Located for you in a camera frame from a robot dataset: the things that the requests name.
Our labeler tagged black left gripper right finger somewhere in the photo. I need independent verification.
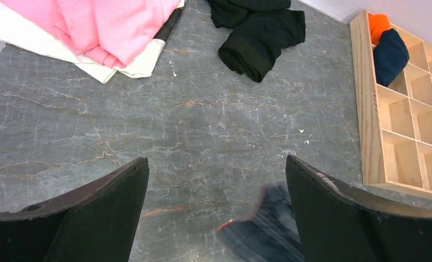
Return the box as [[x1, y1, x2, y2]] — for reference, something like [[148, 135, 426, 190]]
[[286, 156, 432, 261]]

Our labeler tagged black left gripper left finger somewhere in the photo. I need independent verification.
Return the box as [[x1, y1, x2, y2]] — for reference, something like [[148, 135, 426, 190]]
[[0, 157, 150, 261]]

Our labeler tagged navy striped boxer underwear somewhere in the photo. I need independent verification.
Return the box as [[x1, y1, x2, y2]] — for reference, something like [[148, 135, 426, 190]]
[[217, 184, 305, 261]]

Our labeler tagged black underwear pile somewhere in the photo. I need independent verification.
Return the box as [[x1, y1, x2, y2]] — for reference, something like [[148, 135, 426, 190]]
[[208, 0, 306, 83]]

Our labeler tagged wooden compartment tray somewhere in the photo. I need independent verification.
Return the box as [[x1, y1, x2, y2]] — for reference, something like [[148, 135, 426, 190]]
[[350, 11, 432, 199]]

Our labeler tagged navy rolled garment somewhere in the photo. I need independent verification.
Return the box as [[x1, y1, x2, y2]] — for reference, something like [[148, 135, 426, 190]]
[[373, 28, 410, 87]]

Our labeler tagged pink garment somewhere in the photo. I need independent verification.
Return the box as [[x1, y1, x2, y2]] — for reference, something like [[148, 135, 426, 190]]
[[3, 0, 180, 68]]

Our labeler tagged orange rolled garment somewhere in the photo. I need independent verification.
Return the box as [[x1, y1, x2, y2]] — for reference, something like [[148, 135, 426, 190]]
[[369, 14, 392, 46]]

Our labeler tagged white garment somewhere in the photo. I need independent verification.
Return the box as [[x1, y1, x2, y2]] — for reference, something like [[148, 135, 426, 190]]
[[0, 1, 186, 84]]

